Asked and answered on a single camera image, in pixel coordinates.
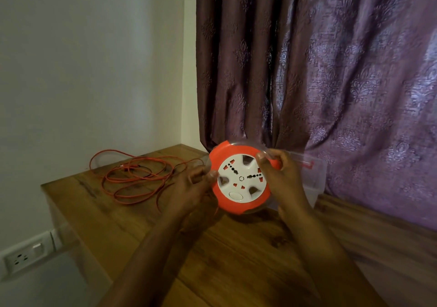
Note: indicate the person's right hand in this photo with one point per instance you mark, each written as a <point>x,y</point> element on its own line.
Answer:
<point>286,183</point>

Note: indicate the person's left hand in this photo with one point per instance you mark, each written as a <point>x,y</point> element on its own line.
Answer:
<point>187,194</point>

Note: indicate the clear plastic box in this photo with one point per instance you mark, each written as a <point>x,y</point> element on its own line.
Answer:
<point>315,177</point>

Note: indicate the orange extension cord reel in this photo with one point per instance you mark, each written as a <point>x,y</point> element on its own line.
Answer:
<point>239,180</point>

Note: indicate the person's right forearm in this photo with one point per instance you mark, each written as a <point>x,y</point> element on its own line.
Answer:
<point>327,262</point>

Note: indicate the person's left forearm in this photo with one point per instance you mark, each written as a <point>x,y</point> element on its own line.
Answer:
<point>143,265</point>

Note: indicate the purple patterned curtain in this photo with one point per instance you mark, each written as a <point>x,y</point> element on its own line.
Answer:
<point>341,60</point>

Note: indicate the white wall socket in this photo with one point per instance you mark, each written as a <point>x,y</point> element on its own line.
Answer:
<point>24,255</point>

